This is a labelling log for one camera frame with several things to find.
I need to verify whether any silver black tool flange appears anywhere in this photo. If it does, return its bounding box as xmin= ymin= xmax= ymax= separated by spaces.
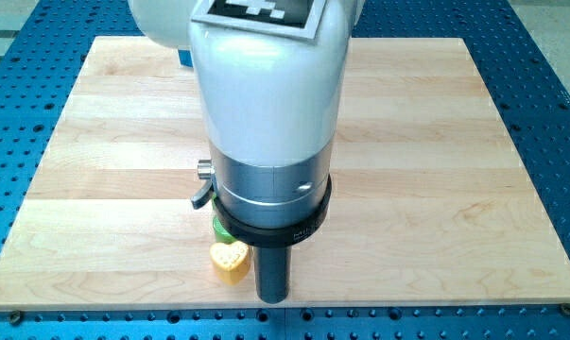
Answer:
xmin=191 ymin=143 xmax=332 ymax=248

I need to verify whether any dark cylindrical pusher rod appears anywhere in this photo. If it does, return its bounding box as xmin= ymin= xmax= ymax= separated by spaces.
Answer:
xmin=253 ymin=247 xmax=291 ymax=304

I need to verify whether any yellow heart block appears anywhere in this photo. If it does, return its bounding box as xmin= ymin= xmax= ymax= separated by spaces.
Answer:
xmin=210 ymin=241 xmax=250 ymax=285

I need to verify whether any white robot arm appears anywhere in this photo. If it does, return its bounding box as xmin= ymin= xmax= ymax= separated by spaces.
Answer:
xmin=128 ymin=0 xmax=364 ymax=303

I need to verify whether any green star block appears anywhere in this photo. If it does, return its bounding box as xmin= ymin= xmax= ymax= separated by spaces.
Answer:
xmin=212 ymin=203 xmax=236 ymax=244

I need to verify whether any wooden board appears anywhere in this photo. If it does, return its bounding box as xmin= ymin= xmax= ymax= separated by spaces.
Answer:
xmin=0 ymin=37 xmax=570 ymax=312

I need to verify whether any blue block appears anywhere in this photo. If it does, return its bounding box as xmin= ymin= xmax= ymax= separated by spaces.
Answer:
xmin=178 ymin=49 xmax=193 ymax=68

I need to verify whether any fiducial marker tag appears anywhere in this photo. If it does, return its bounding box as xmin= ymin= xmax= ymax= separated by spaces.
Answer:
xmin=191 ymin=0 xmax=326 ymax=40

